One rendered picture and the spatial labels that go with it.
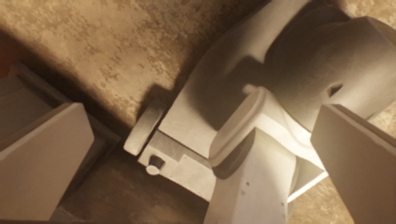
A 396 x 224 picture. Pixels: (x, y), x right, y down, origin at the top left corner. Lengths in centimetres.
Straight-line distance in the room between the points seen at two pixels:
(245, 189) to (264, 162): 7
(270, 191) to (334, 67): 23
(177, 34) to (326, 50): 45
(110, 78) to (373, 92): 75
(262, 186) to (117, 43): 62
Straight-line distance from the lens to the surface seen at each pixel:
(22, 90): 100
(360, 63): 35
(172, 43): 70
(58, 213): 64
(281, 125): 38
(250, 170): 40
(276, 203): 42
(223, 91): 52
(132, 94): 82
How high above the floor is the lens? 65
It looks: 60 degrees down
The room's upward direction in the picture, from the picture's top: 158 degrees counter-clockwise
